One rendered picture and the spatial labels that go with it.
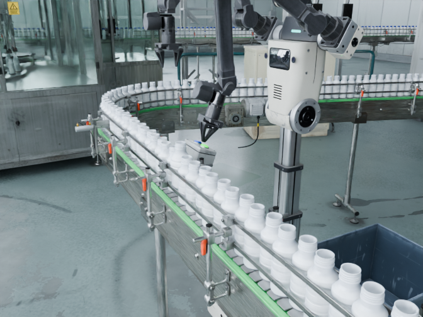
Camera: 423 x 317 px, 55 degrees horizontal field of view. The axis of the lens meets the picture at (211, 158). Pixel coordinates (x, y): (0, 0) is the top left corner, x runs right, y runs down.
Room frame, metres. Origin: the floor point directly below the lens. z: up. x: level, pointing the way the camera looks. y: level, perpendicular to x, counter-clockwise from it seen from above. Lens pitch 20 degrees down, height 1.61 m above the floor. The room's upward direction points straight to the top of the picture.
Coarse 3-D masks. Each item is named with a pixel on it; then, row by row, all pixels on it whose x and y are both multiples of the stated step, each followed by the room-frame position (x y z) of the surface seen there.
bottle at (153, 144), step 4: (152, 136) 1.49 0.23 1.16; (156, 136) 1.49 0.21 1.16; (152, 140) 1.49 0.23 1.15; (156, 140) 1.49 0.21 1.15; (152, 144) 1.49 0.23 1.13; (156, 144) 1.49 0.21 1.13; (152, 148) 1.48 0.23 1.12; (148, 152) 1.50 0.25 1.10; (148, 156) 1.50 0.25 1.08; (152, 156) 1.48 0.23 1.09; (152, 160) 1.48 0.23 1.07; (152, 164) 1.48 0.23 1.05; (152, 172) 1.48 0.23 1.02
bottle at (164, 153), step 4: (164, 144) 1.39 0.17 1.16; (168, 144) 1.39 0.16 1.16; (164, 148) 1.39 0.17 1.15; (168, 148) 1.39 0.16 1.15; (160, 152) 1.41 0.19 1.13; (164, 152) 1.39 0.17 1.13; (168, 152) 1.39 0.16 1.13; (160, 156) 1.39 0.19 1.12; (164, 156) 1.38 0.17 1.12; (168, 156) 1.38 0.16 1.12; (164, 160) 1.38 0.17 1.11; (160, 180) 1.39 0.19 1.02
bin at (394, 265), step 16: (336, 240) 1.11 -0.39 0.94; (352, 240) 1.14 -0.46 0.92; (368, 240) 1.18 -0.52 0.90; (384, 240) 1.17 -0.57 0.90; (400, 240) 1.12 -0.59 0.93; (336, 256) 1.11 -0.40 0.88; (352, 256) 1.15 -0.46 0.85; (368, 256) 1.18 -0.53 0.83; (384, 256) 1.16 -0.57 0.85; (400, 256) 1.11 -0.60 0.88; (416, 256) 1.06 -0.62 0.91; (368, 272) 1.19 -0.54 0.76; (384, 272) 1.15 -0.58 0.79; (400, 272) 1.10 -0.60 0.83; (416, 272) 1.05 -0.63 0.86; (400, 288) 1.09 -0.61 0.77; (416, 288) 1.05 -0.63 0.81; (416, 304) 0.83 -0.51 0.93
